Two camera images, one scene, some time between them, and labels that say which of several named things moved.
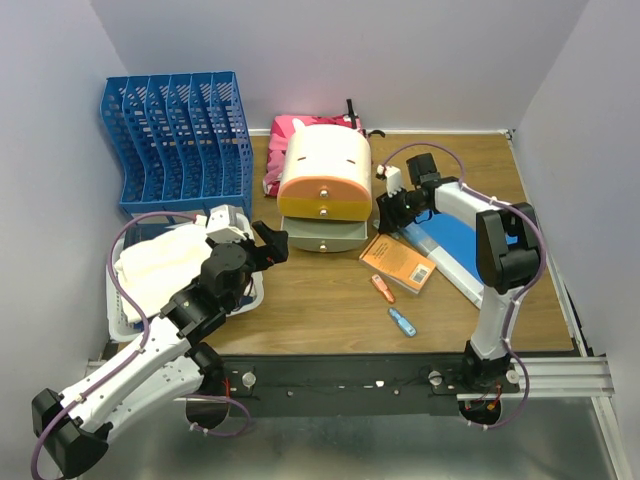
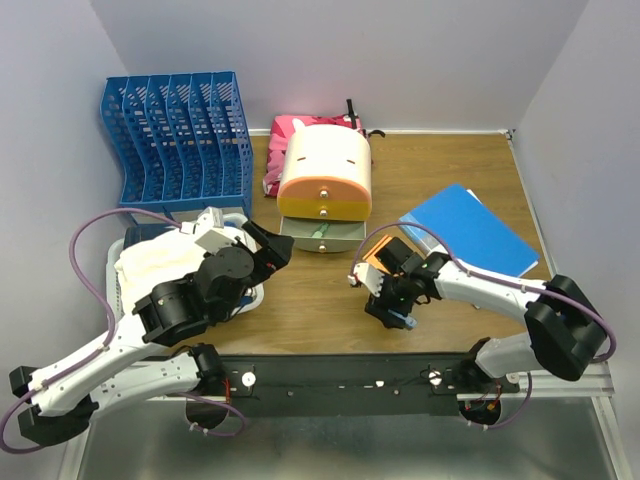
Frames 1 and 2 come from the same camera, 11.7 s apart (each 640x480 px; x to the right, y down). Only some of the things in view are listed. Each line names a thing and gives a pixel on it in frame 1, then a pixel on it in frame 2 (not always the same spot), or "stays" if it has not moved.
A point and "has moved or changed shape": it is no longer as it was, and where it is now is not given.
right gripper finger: x=399 y=226 to x=397 y=322
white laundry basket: x=125 y=330 stays
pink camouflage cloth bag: x=281 y=127 stays
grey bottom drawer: x=323 y=234 stays
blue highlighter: x=403 y=323 has moved or changed shape
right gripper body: x=400 y=206 to x=396 y=295
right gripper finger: x=384 y=224 to x=376 y=307
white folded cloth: x=157 y=266 stays
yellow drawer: x=318 y=209 stays
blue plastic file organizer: x=182 y=142 stays
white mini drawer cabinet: x=325 y=187 stays
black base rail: x=354 y=385 stays
